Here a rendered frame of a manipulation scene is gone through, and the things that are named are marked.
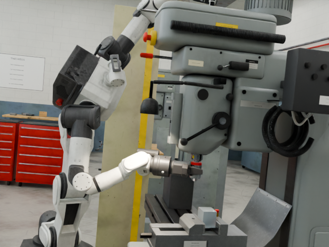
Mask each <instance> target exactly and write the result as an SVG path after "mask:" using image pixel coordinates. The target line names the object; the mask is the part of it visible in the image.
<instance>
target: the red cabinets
mask: <svg viewBox="0 0 329 247"><path fill-rule="evenodd" d="M60 139H61V136H60V130H59V124H57V123H41V122H23V121H18V120H6V119H0V181H7V185H10V182H11V181H12V180H16V182H19V186H20V187H21V186H22V182H24V183H37V184H49V185H53V181H54V179H55V177H56V176H57V175H59V173H60V172H62V166H63V155H64V151H63V148H62V146H61V143H60Z"/></svg>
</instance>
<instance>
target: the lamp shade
mask: <svg viewBox="0 0 329 247"><path fill-rule="evenodd" d="M140 113H143V114H153V115H158V114H159V105H158V102H157V101H156V100H155V99H153V98H146V99H144V100H143V101H142V103H141V108H140Z"/></svg>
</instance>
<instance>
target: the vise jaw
mask: <svg viewBox="0 0 329 247"><path fill-rule="evenodd" d="M179 224H180V225H181V226H182V228H183V229H184V230H185V231H186V232H187V234H188V235H202V234H204V233H205V224H204V223H203V222H202V221H201V220H200V219H199V218H198V217H197V216H196V215H195V214H186V213H185V214H183V215H182V216H181V217H180V219H179Z"/></svg>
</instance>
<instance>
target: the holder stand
mask: <svg viewBox="0 0 329 247"><path fill-rule="evenodd" d="M193 187H194V181H192V179H191V178H190V177H189V174H188V176H187V177H181V176H180V175H171V174H170V176H169V177H164V188H163V199H164V201H165V203H166V205H167V207H168V208H169V209H187V210H191V208H192V197H193Z"/></svg>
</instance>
